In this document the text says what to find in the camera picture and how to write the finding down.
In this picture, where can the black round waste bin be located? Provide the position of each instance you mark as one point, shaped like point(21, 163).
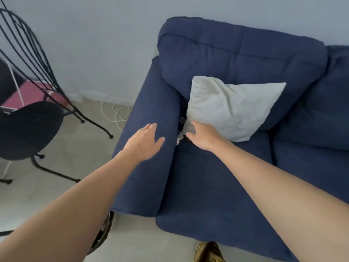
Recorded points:
point(105, 231)

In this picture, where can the person's right hand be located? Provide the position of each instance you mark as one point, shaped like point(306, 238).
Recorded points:
point(205, 136)

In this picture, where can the grey paper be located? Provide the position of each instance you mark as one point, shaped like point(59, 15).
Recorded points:
point(188, 128)

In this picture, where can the pink book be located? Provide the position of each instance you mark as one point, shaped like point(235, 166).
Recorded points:
point(30, 91)

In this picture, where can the tiger striped trousers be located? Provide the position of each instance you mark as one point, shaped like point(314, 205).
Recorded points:
point(208, 252)

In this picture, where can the blue fabric sofa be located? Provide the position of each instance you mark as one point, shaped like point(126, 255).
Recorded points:
point(204, 193)

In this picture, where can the person's right forearm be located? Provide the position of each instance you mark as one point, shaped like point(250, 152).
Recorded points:
point(286, 196)

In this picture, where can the person's left hand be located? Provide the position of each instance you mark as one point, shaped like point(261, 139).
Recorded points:
point(143, 143)

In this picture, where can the person's left forearm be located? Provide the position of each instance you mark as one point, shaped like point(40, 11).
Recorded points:
point(68, 210)

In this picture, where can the black metal chair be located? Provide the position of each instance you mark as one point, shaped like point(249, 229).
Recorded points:
point(30, 128)

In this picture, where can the white pillow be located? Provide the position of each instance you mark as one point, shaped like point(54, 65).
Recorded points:
point(234, 106)

